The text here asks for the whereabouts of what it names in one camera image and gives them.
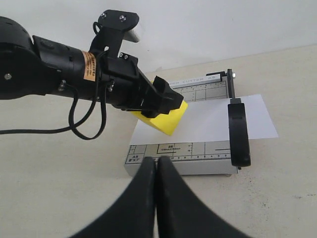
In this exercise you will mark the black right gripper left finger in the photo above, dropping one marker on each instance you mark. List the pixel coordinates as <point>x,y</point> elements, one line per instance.
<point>132,215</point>

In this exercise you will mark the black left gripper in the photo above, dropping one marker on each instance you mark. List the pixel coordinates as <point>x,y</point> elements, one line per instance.
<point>124,86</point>

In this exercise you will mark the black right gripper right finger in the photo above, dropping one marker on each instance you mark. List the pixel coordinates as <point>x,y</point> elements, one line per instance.
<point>181,214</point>

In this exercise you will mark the yellow foam cube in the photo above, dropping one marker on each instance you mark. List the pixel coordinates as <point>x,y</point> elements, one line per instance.
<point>163,123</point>

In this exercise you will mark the white paper sheet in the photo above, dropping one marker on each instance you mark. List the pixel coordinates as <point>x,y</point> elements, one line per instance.
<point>206,121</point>

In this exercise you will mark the black cutter blade lever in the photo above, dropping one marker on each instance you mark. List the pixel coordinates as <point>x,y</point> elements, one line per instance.
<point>238,133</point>

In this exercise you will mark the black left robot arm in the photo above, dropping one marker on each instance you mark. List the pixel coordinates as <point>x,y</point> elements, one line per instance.
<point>31,65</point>

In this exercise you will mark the grey metal paper cutter base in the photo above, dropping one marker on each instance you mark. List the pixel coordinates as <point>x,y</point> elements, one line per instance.
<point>193,158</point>

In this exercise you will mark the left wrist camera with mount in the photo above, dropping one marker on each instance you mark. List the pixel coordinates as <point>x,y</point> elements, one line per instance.
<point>113,27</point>

